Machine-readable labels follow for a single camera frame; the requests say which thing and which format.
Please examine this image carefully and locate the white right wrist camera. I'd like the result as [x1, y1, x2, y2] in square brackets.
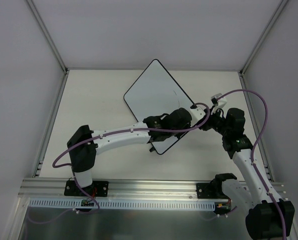
[210, 93, 227, 115]

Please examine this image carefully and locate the aluminium mounting rail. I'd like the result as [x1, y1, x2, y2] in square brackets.
[17, 176, 289, 201]

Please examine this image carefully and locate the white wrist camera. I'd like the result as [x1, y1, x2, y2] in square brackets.
[188, 105, 206, 125]
[210, 93, 227, 115]

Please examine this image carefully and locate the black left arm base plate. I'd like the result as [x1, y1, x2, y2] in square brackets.
[64, 180, 109, 197]

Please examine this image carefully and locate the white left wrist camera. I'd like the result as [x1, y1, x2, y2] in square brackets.
[188, 105, 206, 125]

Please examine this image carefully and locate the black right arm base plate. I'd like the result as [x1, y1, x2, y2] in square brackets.
[196, 182, 219, 199]

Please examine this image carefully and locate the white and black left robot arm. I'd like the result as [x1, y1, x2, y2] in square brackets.
[67, 108, 193, 196]

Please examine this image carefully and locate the right aluminium frame post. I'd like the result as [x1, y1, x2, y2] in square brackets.
[239, 0, 290, 76]

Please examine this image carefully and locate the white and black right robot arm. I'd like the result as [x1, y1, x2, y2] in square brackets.
[201, 108, 295, 240]

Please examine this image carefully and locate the aluminium frame post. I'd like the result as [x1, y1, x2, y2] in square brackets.
[25, 0, 68, 74]
[239, 0, 290, 76]

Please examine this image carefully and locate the whiteboard with rabbit drawing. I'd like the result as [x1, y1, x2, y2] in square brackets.
[123, 58, 197, 156]

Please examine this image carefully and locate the left aluminium frame post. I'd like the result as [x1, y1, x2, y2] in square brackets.
[25, 0, 68, 74]

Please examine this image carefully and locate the white slotted cable duct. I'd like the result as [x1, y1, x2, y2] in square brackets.
[28, 198, 216, 212]

